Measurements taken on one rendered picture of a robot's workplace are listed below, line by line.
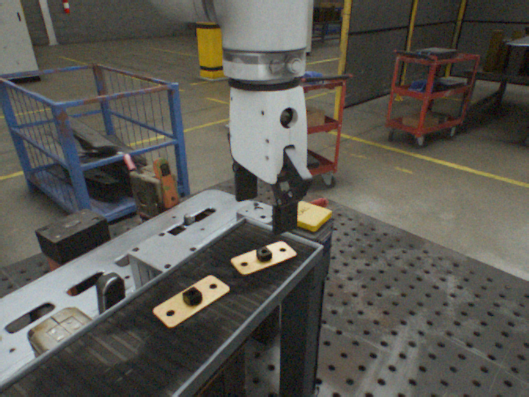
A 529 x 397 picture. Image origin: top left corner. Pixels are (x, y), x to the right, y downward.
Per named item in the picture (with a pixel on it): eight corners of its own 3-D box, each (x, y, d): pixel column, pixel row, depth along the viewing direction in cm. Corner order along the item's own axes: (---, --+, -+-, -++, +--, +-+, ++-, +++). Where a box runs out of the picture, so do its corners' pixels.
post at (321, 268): (290, 372, 88) (298, 207, 67) (319, 390, 84) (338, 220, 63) (272, 398, 83) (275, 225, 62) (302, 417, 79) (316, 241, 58)
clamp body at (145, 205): (164, 262, 125) (148, 160, 107) (197, 280, 117) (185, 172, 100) (138, 280, 117) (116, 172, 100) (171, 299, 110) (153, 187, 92)
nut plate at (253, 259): (282, 242, 54) (282, 235, 53) (297, 256, 51) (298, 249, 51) (229, 261, 50) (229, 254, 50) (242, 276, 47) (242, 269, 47)
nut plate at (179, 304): (211, 276, 48) (210, 268, 47) (231, 290, 45) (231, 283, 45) (151, 312, 42) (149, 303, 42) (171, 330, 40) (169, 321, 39)
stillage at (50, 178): (29, 191, 324) (-11, 74, 278) (118, 165, 374) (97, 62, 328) (92, 248, 251) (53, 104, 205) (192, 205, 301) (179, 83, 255)
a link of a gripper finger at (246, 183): (257, 151, 48) (258, 198, 51) (246, 143, 51) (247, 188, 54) (235, 156, 47) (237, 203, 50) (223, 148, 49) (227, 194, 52)
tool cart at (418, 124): (424, 128, 473) (442, 43, 426) (458, 139, 439) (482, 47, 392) (378, 141, 435) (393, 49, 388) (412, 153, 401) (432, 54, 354)
